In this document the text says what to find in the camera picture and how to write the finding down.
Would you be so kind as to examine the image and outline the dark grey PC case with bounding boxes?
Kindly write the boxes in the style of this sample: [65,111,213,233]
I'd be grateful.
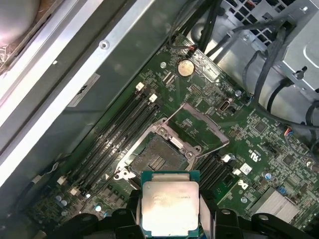
[0,0,319,239]

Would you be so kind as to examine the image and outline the RAM slot white latches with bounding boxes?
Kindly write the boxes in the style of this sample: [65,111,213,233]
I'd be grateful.
[56,82,146,186]
[200,153,232,190]
[211,166,243,202]
[69,93,158,197]

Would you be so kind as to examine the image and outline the black cable with tag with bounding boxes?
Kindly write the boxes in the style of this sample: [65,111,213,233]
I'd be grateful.
[19,160,60,202]

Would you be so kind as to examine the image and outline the green motherboard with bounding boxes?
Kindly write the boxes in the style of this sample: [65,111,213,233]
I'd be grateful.
[24,33,319,239]

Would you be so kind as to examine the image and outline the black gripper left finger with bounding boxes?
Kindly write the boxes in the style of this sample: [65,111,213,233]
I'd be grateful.
[58,189,143,239]

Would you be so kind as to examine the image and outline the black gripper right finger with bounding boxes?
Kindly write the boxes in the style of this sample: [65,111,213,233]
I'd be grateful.
[200,193,309,239]

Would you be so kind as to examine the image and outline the black cable bundle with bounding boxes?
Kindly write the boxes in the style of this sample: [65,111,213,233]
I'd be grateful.
[169,0,225,59]

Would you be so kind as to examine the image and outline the metal socket cover frame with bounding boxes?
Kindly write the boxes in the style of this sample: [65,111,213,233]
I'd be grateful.
[156,102,230,160]

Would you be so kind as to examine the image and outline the black data cable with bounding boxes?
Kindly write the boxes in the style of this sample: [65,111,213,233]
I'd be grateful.
[243,18,297,113]

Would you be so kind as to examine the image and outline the silver chipset heatsink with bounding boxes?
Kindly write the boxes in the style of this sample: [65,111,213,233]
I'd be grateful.
[248,186,302,225]

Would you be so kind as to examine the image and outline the internal USB port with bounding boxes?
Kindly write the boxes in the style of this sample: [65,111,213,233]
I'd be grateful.
[219,98,231,114]

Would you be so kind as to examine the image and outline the silver CPU chip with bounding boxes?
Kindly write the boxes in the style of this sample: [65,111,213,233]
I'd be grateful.
[140,170,201,237]

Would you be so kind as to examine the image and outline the CPU socket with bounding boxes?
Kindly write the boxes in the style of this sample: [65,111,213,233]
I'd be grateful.
[117,121,202,192]

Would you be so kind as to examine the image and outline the coin cell battery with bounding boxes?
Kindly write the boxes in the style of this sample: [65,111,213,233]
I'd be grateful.
[176,59,194,77]

